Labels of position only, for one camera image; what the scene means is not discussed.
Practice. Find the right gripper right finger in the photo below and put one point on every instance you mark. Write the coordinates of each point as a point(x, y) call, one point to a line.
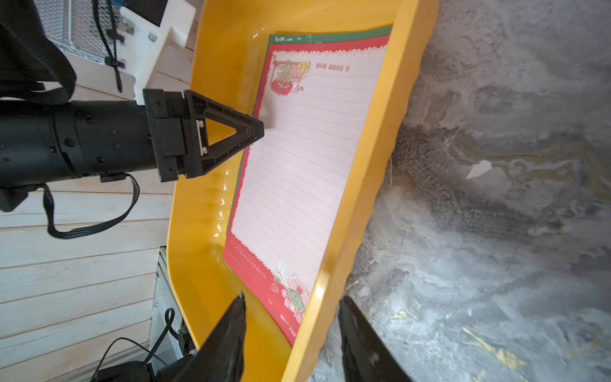
point(364, 356)

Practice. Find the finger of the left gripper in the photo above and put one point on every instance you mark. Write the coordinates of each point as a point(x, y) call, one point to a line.
point(214, 133)

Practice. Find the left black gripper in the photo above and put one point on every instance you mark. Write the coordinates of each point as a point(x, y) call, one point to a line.
point(48, 143)

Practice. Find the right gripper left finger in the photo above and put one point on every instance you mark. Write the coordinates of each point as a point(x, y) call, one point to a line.
point(221, 358)

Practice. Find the yellow plastic storage tray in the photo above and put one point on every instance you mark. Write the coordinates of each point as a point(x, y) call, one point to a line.
point(230, 47)

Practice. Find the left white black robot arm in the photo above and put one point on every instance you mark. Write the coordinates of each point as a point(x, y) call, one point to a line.
point(34, 70)

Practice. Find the white wire shelf rack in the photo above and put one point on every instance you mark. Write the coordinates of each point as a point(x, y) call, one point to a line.
point(72, 27)

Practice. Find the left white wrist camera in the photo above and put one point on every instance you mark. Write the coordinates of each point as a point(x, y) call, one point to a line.
point(149, 28)

